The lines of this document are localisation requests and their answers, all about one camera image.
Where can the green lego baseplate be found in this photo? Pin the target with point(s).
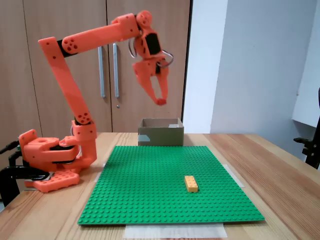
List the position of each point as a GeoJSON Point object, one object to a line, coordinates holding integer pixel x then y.
{"type": "Point", "coordinates": [150, 190]}

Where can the white board panel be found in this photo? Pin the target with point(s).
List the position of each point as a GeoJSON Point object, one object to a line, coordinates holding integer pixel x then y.
{"type": "Point", "coordinates": [310, 87]}

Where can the grey tape patch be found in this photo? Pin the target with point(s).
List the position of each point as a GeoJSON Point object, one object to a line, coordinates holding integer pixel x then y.
{"type": "Point", "coordinates": [143, 139]}
{"type": "Point", "coordinates": [173, 126]}

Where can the brown wooden cabinet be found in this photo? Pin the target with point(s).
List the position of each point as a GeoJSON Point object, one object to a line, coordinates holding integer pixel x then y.
{"type": "Point", "coordinates": [62, 20]}

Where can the open cardboard box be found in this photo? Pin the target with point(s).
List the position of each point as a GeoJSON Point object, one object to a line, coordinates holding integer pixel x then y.
{"type": "Point", "coordinates": [170, 137]}

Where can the narrow translucent tape strip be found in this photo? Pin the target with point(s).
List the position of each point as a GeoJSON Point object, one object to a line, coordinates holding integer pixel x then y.
{"type": "Point", "coordinates": [100, 172]}
{"type": "Point", "coordinates": [235, 176]}

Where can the black table clamp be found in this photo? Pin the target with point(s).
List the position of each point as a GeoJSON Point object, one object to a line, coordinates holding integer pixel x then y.
{"type": "Point", "coordinates": [5, 180]}

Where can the red lego block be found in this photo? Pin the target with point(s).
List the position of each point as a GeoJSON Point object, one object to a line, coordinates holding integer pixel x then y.
{"type": "Point", "coordinates": [161, 101]}

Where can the yellow lego block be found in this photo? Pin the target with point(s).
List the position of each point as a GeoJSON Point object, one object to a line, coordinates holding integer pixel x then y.
{"type": "Point", "coordinates": [191, 183]}

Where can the wide translucent tape strip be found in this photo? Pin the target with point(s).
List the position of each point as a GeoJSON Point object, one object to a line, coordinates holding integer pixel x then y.
{"type": "Point", "coordinates": [175, 231]}

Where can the black stand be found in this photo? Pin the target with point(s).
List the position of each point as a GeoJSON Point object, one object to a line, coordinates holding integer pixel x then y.
{"type": "Point", "coordinates": [311, 152]}

